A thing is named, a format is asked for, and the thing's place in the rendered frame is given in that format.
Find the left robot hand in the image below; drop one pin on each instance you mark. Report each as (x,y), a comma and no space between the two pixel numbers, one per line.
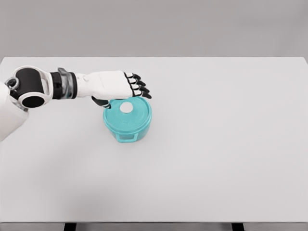
(113,84)

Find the teal pot lid white knob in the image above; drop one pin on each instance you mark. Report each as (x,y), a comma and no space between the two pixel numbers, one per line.
(131,115)

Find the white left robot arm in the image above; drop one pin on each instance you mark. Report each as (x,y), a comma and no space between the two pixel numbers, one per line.
(33,89)

